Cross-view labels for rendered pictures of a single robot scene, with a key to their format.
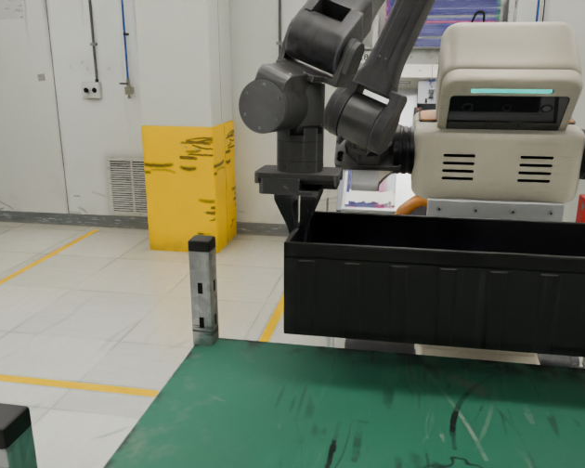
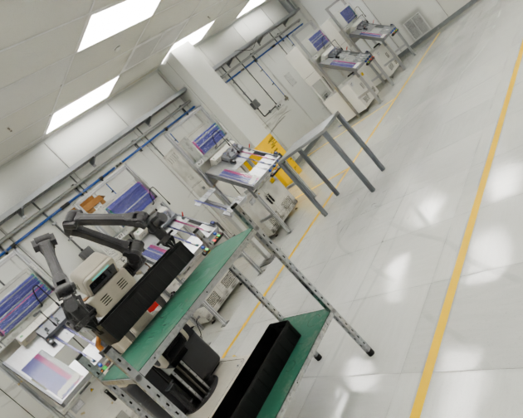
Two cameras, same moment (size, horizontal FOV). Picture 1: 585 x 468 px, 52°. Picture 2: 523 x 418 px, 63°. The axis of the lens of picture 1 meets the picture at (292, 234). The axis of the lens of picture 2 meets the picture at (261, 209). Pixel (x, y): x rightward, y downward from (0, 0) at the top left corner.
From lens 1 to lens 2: 1.49 m
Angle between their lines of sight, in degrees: 49
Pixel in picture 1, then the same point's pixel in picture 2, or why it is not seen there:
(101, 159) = not seen: outside the picture
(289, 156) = (80, 314)
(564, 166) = (127, 277)
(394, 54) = not seen: hidden behind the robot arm
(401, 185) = (75, 367)
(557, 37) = (96, 255)
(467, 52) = (82, 274)
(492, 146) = (108, 288)
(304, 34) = (61, 290)
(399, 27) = not seen: hidden behind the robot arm
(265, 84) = (67, 300)
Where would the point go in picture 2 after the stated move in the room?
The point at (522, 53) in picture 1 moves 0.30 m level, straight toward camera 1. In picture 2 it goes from (94, 264) to (102, 257)
